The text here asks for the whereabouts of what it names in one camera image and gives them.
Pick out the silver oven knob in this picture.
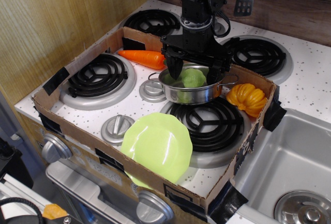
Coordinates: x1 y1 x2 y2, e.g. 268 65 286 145
136 190 174 224
41 133 72 163

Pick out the light green plastic plate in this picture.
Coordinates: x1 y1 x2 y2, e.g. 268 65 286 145
121 113 193 184

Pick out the grey stovetop knob middle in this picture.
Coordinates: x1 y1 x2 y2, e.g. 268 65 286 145
139 79 166 103

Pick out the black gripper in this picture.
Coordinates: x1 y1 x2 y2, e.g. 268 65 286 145
160 19 232 85

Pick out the cardboard fence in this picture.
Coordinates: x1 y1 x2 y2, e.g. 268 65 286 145
32 27 285 223

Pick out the front right black burner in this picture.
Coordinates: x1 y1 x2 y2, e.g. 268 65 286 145
161 97 251 169

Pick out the steel sink drain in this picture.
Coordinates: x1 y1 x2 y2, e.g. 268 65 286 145
273 190 330 223

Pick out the front left black burner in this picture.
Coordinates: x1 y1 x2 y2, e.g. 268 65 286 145
60 53 136 111

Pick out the silver oven knob right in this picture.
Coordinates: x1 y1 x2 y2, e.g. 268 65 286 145
136 190 174 224

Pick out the orange object lower left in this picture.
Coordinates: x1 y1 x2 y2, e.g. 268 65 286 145
42 203 68 220

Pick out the black braided cable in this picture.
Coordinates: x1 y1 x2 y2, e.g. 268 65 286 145
0 197 44 224

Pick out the orange toy carrot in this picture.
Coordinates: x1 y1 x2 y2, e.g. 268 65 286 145
118 50 165 70

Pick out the silver oven door handle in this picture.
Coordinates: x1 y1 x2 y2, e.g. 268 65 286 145
46 162 139 223

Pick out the back right black burner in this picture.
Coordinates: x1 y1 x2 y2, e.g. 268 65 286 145
221 35 294 85

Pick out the hanging grey slotted spatula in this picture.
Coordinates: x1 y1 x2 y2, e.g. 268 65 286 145
233 0 254 17

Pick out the grey stovetop knob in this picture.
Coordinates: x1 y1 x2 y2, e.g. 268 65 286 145
139 79 166 103
101 115 135 146
213 22 226 38

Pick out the black burner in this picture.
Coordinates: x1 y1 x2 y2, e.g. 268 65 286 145
121 9 181 37
60 53 136 111
161 97 251 169
221 35 294 85

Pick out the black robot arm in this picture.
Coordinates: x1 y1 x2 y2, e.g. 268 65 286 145
160 0 233 84

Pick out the grey stovetop knob back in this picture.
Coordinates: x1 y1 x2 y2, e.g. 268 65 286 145
213 22 226 38

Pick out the grey stovetop knob front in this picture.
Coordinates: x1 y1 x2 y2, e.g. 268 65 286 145
101 115 135 146

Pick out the steel sink basin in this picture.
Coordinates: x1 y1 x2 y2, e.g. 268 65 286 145
206 108 331 224

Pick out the small steel pan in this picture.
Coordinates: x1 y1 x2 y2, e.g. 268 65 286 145
143 63 239 105

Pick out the orange toy pumpkin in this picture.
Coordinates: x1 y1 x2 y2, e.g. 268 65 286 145
226 83 267 118

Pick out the silver oven knob left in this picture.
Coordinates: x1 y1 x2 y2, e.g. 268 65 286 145
41 133 72 163

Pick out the green toy broccoli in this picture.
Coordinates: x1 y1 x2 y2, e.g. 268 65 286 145
179 68 207 88

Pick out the back left black burner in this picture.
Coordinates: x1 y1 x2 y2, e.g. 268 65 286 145
121 9 181 37

